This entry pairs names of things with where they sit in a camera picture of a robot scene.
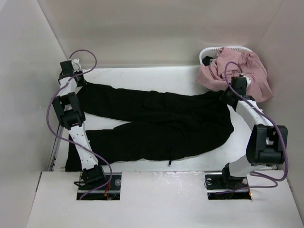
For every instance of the black trousers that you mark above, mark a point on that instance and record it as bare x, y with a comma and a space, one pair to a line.
156, 126

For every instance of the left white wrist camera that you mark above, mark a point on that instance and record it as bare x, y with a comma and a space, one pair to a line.
76, 65

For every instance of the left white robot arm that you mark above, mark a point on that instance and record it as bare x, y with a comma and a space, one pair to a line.
71, 117

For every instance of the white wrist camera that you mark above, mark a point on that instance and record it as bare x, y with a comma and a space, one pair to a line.
248, 80
76, 65

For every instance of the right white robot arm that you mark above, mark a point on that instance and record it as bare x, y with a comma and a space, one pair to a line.
267, 143

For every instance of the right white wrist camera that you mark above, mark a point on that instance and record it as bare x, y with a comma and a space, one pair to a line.
248, 80

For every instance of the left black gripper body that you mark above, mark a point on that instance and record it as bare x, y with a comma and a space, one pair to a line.
81, 82

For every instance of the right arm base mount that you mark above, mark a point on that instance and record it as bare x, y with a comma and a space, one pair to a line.
231, 189

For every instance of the white laundry basket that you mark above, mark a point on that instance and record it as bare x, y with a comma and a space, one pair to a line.
212, 51

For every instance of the pink trousers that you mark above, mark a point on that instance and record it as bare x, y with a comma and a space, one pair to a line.
229, 63

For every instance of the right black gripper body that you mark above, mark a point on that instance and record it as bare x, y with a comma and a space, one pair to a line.
225, 96

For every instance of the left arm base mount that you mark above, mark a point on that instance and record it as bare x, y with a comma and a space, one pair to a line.
110, 191

